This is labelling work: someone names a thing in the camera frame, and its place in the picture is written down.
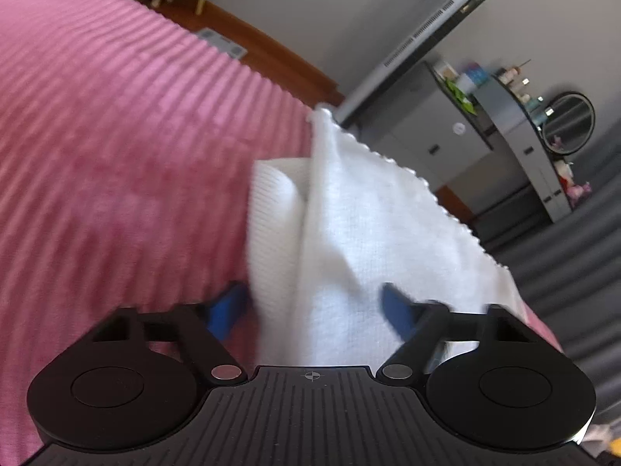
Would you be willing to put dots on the round mirror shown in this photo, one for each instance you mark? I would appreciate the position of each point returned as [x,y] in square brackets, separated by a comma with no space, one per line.
[568,121]

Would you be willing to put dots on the grey dressing table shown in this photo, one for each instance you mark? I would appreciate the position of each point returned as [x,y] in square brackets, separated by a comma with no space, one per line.
[529,141]

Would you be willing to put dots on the pink toy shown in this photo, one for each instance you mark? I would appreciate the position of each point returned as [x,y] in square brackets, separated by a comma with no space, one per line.
[578,190]

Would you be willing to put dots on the grey curtain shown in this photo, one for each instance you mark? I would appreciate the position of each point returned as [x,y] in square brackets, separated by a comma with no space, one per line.
[572,276]

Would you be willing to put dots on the green packet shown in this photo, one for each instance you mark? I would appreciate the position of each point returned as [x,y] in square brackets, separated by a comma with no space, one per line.
[458,94]

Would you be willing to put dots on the blue box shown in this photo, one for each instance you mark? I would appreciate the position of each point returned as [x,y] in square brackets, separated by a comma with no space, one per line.
[474,78]

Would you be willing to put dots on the grey drawer cabinet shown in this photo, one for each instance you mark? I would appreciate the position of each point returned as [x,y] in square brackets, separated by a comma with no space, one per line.
[436,131]

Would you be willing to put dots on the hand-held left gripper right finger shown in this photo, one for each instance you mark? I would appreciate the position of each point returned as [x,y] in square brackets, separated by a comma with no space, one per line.
[398,311]

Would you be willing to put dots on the white ribbed knit sweater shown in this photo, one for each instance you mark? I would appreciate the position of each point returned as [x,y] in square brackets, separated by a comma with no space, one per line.
[368,233]

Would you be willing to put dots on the grey floor scale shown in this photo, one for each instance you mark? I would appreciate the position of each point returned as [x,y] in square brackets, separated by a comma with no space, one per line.
[223,43]

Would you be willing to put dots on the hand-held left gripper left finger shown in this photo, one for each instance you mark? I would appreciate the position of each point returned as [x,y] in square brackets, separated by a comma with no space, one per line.
[228,311]

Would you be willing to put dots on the pink ribbed blanket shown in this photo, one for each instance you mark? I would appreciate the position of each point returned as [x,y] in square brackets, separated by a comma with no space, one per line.
[121,165]

